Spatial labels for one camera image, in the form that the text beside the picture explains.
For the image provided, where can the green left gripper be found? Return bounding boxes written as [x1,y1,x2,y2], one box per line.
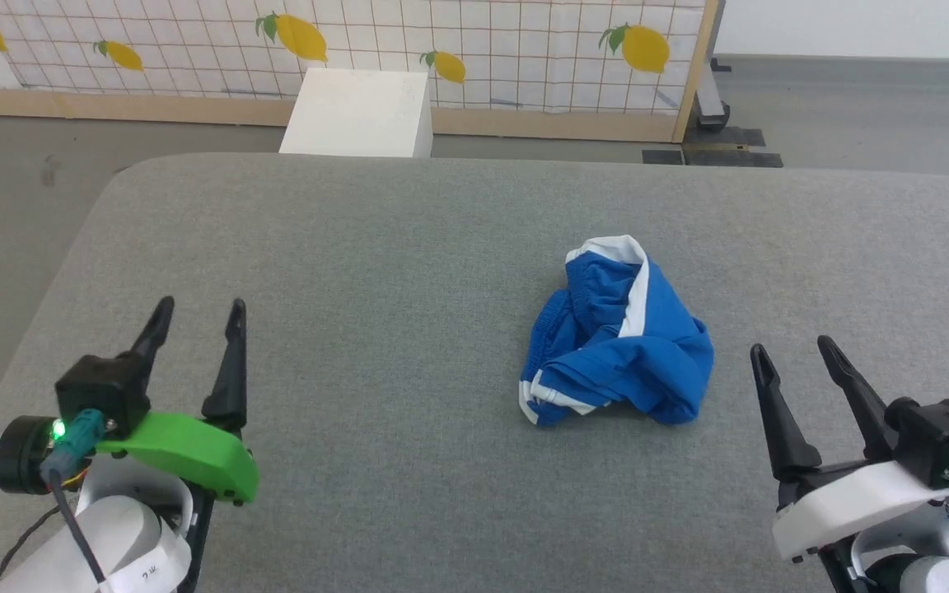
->
[96,296,259,528]

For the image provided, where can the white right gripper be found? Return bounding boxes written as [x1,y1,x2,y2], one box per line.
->
[750,335,949,563]

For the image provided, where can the blue shorts white trim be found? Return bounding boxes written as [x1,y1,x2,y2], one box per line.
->
[519,235,716,427]

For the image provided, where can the grey fabric sofa cushion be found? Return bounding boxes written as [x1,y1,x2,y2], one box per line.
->
[0,152,949,593]

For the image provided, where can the large black floor mat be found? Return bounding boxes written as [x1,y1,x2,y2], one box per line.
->
[682,127,784,169]

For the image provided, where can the white box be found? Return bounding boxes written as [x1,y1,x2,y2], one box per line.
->
[279,68,434,159]

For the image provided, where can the left camera cable teal plug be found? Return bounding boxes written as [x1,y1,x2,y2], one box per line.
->
[40,409,108,593]

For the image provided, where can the lemon print partition wooden frame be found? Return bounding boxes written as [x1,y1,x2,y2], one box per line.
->
[0,0,724,143]

